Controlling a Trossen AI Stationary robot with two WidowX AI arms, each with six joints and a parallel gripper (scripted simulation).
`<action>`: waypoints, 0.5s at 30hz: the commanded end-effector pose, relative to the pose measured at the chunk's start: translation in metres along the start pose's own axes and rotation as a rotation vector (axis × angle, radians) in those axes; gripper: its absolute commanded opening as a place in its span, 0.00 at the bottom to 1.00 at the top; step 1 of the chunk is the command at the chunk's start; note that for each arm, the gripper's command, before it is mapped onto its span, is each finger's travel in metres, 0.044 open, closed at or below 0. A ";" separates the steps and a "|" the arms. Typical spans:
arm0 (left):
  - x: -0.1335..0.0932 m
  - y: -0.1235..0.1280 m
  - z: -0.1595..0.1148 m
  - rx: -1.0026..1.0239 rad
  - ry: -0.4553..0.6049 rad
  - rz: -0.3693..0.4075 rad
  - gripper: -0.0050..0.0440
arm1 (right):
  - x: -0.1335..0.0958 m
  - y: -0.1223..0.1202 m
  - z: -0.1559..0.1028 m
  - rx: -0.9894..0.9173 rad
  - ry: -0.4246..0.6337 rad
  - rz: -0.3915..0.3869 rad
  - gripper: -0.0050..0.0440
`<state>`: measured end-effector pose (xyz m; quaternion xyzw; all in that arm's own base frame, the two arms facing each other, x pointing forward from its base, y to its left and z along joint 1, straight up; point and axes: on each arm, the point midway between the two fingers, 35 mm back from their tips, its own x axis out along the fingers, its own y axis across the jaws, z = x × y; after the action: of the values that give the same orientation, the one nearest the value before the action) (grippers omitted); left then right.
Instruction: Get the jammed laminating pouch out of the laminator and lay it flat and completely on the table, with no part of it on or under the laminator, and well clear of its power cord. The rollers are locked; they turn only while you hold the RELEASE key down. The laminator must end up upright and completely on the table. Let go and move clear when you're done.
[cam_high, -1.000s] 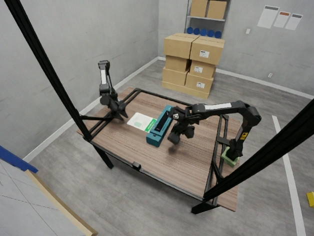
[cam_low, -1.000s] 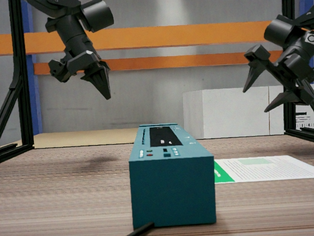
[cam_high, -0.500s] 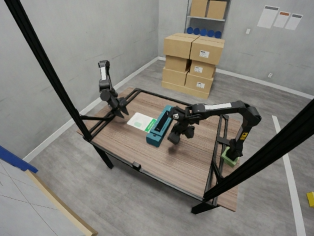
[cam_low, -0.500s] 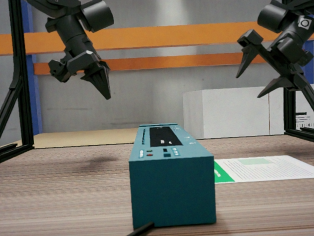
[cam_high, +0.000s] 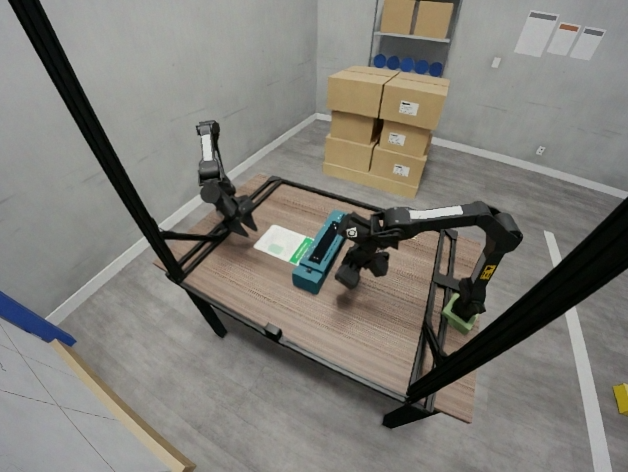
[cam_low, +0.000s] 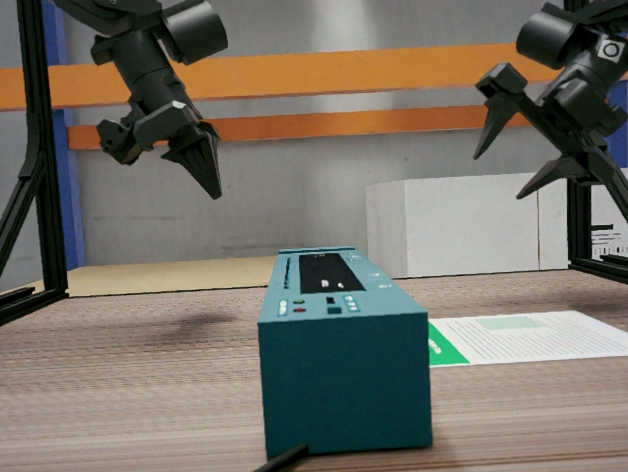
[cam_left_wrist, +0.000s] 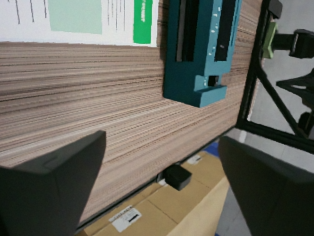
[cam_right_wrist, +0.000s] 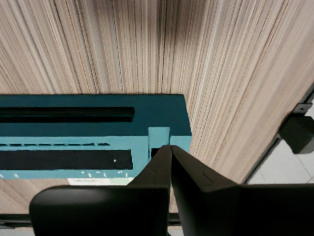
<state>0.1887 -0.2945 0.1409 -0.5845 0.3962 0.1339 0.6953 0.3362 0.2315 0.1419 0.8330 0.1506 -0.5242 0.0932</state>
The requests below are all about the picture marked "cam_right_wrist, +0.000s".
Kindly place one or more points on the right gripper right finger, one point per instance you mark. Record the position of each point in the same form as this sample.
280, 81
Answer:
209, 205

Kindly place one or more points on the white sheet of paper with printed lines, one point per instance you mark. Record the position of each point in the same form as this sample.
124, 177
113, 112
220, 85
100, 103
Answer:
114, 181

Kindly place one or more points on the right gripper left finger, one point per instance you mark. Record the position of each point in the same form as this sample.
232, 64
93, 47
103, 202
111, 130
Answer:
107, 210

